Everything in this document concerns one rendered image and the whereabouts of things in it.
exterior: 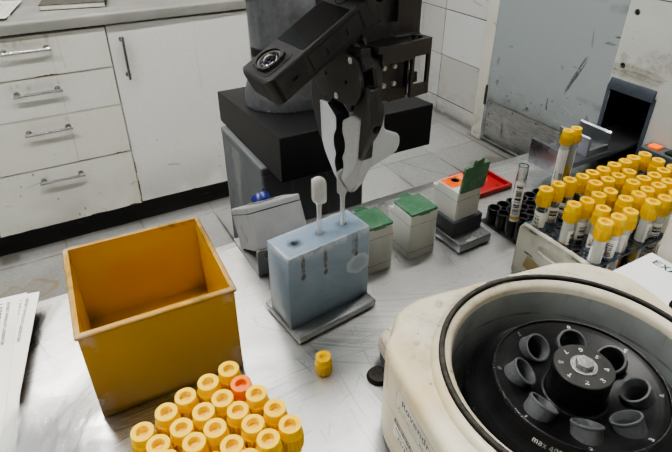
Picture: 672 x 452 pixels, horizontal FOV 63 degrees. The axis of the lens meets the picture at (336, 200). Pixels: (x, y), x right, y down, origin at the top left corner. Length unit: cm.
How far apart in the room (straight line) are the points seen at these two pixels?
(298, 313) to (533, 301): 23
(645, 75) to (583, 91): 169
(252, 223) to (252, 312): 10
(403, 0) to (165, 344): 36
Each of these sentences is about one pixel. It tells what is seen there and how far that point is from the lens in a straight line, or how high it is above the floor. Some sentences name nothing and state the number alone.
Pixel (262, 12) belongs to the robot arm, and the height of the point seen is 110.
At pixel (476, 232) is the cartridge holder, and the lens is 73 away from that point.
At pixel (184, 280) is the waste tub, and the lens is 64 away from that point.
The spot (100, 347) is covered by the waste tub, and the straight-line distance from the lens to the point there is 50.
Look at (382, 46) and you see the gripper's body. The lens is 47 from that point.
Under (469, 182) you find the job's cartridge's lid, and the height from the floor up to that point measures 97.
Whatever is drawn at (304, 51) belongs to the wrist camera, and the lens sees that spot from 44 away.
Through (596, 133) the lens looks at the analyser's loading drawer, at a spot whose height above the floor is 94.
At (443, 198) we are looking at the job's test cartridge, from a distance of 71.
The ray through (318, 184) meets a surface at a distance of 52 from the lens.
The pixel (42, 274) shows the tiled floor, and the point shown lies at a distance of 232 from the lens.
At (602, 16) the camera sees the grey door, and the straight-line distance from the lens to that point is 258.
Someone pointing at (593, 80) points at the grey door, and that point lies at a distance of 263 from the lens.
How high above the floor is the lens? 129
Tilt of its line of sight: 31 degrees down
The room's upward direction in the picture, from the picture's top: straight up
